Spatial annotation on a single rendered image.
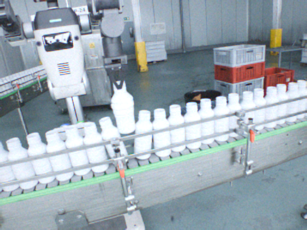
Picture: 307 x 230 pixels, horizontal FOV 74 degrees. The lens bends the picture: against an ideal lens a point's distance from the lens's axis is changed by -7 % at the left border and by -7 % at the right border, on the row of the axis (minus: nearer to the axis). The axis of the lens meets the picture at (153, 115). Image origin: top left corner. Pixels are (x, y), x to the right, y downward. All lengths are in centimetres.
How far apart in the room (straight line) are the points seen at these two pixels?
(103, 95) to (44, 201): 377
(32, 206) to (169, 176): 46
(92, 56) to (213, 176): 375
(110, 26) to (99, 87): 387
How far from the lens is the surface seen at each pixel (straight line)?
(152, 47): 1016
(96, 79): 439
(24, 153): 75
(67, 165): 74
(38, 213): 82
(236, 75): 304
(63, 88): 125
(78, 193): 76
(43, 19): 132
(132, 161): 77
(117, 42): 64
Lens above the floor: 141
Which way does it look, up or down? 21 degrees down
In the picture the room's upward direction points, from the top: 7 degrees counter-clockwise
